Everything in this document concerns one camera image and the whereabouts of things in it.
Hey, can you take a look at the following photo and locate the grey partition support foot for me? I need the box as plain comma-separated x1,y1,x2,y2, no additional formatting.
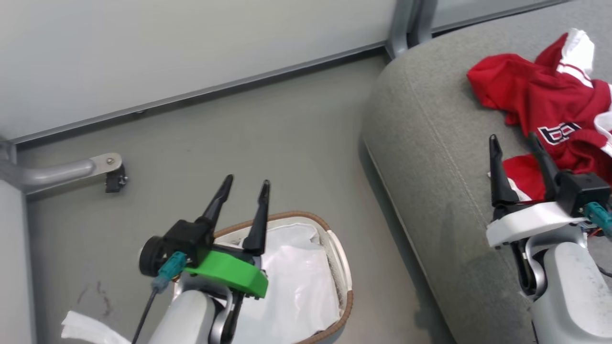
0,153,122,194

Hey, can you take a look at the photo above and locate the white crumpled sheet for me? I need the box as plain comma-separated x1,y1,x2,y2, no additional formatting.
61,311,132,344

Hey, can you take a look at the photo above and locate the black caster wheel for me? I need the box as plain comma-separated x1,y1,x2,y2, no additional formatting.
105,164,128,194

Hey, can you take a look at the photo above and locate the left camera cable teal plug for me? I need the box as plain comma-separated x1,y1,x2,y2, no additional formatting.
131,252,188,344

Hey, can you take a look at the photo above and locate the grey partition corner post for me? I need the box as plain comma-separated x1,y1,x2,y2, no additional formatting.
0,139,17,165

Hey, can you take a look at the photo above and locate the grey metal partition post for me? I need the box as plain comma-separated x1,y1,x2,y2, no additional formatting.
409,0,438,46
385,0,416,59

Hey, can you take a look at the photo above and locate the right camera cable teal plug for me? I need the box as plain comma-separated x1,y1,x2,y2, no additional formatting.
584,202,612,239

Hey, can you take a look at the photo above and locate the grey partition bottom rail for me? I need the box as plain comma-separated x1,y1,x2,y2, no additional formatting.
10,41,390,145

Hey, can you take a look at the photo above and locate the grey fabric sofa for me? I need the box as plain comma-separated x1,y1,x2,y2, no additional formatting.
361,0,612,344

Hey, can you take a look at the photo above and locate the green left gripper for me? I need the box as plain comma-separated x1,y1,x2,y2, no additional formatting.
184,174,271,299

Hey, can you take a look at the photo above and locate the camera cable teal plug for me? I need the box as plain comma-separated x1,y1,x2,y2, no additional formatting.
584,202,612,239
131,252,188,344

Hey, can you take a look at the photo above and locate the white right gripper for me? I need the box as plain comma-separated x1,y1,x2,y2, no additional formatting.
486,132,589,247

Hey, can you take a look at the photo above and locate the red Bulls basketball jersey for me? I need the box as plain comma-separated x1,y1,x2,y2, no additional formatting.
467,29,612,201

